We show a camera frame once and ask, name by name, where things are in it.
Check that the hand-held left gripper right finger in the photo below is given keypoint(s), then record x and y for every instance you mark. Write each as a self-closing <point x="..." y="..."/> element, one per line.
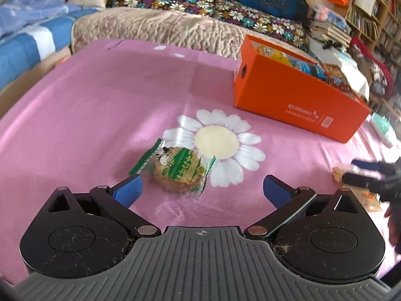
<point x="275" y="189"/>

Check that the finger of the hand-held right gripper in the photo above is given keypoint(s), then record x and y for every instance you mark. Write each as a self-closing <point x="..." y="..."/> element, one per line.
<point x="360" y="181"/>
<point x="366" y="165"/>

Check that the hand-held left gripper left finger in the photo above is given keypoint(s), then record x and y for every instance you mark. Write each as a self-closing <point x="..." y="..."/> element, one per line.
<point x="128" y="189"/>

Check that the pale bread packet red label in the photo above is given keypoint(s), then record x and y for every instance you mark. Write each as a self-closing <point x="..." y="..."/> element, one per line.
<point x="366" y="199"/>

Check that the green round cookie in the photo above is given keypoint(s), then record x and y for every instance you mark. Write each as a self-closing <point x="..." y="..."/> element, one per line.
<point x="175" y="169"/>

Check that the orange cardboard box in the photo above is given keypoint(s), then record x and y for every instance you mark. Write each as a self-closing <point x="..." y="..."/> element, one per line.
<point x="282" y="100"/>

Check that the pile of snack packets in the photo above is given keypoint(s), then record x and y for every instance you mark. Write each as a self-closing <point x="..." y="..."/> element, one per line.
<point x="329" y="72"/>

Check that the person's right hand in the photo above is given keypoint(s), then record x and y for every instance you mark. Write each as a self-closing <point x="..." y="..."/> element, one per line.
<point x="395" y="229"/>

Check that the teal pouch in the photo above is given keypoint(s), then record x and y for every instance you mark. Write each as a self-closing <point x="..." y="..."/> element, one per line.
<point x="383" y="128"/>

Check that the pink daisy tablecloth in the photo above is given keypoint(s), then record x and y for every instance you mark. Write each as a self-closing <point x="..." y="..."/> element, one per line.
<point x="94" y="116"/>

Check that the red knitted cloth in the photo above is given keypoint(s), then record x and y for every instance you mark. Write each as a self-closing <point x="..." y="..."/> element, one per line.
<point x="376" y="65"/>

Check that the white cloth cover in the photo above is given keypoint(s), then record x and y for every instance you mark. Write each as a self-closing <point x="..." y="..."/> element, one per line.
<point x="344" y="65"/>

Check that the stack of books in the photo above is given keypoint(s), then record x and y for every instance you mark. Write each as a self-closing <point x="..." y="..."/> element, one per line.
<point x="330" y="33"/>

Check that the white pink plastic bag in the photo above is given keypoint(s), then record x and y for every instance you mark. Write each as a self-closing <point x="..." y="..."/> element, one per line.
<point x="324" y="14"/>

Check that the wooden bookshelf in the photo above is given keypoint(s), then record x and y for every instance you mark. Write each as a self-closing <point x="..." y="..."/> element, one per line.
<point x="382" y="3"/>

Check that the beige quilted blanket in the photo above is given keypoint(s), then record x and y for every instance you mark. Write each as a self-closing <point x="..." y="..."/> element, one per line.
<point x="150" y="28"/>

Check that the blue white checked quilt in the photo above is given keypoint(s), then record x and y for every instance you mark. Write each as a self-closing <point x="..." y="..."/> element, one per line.
<point x="28" y="50"/>

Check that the lilac checked bedsheet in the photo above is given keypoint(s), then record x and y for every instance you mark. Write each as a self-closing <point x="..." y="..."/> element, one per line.
<point x="31" y="6"/>

